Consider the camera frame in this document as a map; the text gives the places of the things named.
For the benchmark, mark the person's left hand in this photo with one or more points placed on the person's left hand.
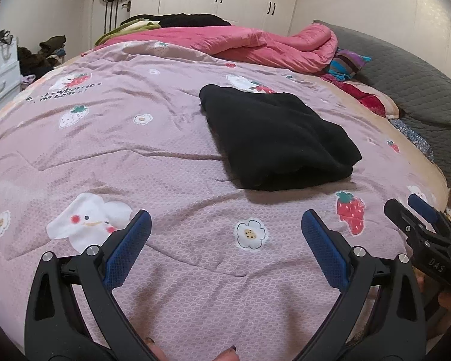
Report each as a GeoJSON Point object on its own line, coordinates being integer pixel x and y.
{"type": "Point", "coordinates": [228, 354]}

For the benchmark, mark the green blanket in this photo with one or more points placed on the green blanket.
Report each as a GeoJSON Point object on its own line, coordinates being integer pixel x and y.
{"type": "Point", "coordinates": [127, 28]}

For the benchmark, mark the white drawer cabinet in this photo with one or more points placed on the white drawer cabinet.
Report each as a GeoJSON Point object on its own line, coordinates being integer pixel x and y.
{"type": "Point", "coordinates": [10, 76]}

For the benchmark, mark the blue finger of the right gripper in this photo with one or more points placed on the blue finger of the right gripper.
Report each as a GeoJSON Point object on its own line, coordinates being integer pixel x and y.
{"type": "Point", "coordinates": [429, 213]}
{"type": "Point", "coordinates": [407, 219]}

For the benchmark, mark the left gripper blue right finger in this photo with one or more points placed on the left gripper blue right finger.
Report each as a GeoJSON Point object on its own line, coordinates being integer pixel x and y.
{"type": "Point", "coordinates": [329, 248]}

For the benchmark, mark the red floral blanket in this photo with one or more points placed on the red floral blanket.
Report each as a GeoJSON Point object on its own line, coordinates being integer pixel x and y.
{"type": "Point", "coordinates": [377, 102]}

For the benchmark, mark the pink strawberry print bedsheet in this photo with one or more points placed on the pink strawberry print bedsheet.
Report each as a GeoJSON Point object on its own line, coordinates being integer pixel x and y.
{"type": "Point", "coordinates": [122, 129]}

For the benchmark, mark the person's right hand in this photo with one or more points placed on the person's right hand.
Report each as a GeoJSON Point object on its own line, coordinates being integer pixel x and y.
{"type": "Point", "coordinates": [441, 321]}

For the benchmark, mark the striped colourful pillow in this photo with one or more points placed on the striped colourful pillow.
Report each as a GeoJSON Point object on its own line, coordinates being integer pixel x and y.
{"type": "Point", "coordinates": [346, 64]}

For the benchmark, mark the black sweater with orange patches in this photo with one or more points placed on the black sweater with orange patches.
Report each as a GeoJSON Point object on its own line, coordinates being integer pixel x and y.
{"type": "Point", "coordinates": [274, 142]}

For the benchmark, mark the grey padded headboard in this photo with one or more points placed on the grey padded headboard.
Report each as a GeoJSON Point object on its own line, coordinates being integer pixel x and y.
{"type": "Point", "coordinates": [422, 92]}

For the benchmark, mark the pink quilted comforter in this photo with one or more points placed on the pink quilted comforter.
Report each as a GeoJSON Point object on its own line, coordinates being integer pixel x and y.
{"type": "Point", "coordinates": [309, 51]}

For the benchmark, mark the dark clothes pile on floor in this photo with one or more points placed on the dark clothes pile on floor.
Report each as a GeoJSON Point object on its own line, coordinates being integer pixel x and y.
{"type": "Point", "coordinates": [40, 63]}

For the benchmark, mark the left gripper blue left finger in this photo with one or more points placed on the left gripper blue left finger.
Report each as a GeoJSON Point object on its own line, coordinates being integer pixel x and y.
{"type": "Point", "coordinates": [122, 249]}

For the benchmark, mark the black clothing on bed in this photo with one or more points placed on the black clothing on bed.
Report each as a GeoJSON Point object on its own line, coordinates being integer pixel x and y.
{"type": "Point", "coordinates": [182, 20]}

